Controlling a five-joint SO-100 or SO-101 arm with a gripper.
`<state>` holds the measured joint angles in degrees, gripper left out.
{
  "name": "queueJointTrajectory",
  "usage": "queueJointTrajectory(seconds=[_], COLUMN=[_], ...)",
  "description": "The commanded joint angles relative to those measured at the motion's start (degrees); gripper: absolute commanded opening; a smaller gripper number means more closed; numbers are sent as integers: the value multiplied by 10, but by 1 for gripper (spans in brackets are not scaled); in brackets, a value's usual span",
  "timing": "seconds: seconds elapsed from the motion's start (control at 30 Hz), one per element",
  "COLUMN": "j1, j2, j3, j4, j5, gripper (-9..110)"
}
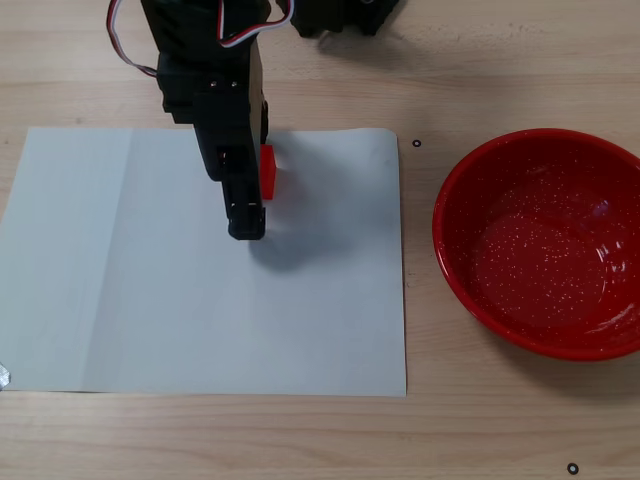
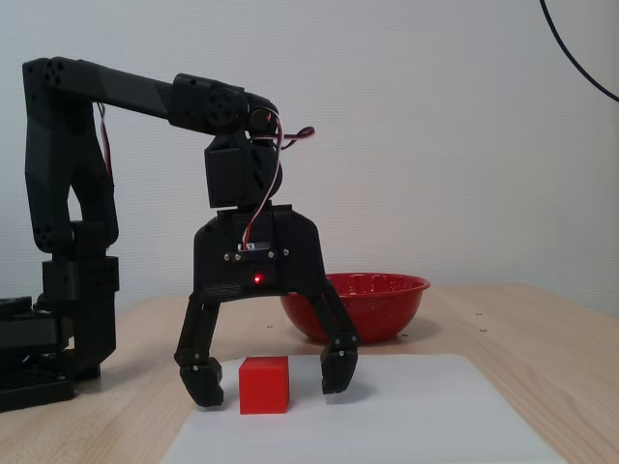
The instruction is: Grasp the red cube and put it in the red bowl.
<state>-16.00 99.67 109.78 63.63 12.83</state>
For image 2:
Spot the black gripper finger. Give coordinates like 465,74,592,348
299,284,362,396
174,292,226,411

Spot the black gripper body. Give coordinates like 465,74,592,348
192,203,328,305

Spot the red cube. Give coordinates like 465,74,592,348
239,356,291,416

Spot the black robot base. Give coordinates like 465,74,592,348
0,295,77,415

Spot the red speckled bowl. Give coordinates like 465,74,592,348
279,273,432,346

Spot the white paper sheet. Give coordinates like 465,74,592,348
159,354,567,464

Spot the red white wrist servo cable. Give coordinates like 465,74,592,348
239,108,316,252

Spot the red white arm servo cable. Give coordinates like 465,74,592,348
94,102,118,190

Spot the dark hanging cable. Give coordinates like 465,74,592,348
539,0,619,103

